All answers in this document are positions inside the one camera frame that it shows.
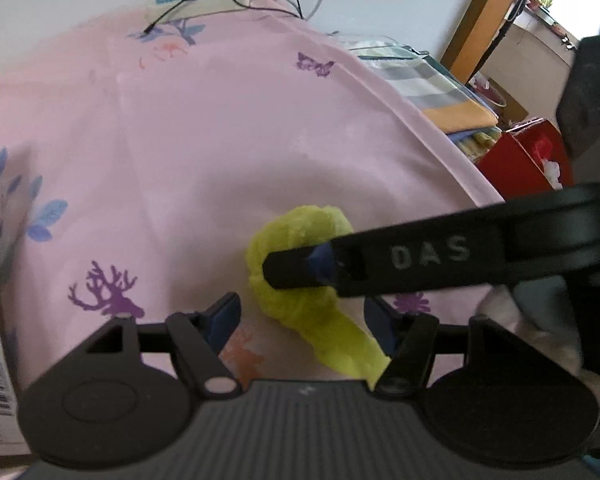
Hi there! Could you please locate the lime green knotted towel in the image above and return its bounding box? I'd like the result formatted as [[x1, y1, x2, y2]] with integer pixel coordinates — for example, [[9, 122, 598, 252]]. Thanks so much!
[[246, 205, 389, 386]]

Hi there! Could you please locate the red gift box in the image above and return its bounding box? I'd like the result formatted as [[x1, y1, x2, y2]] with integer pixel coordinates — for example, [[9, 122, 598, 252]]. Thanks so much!
[[477, 119, 574, 200]]

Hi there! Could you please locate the folded plaid blanket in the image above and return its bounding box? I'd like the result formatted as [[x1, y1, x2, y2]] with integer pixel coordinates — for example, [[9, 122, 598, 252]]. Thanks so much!
[[337, 36, 502, 162]]

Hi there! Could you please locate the pink printed bed sheet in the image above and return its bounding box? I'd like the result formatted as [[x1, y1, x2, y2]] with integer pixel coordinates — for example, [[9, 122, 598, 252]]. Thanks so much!
[[0, 11, 498, 384]]

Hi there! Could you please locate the white power strip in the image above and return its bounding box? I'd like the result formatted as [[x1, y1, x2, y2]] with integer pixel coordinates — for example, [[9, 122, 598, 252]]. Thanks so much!
[[145, 0, 250, 24]]

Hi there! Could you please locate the wooden door frame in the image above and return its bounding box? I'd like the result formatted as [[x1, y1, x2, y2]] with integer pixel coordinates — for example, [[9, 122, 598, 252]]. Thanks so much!
[[440, 0, 514, 84]]

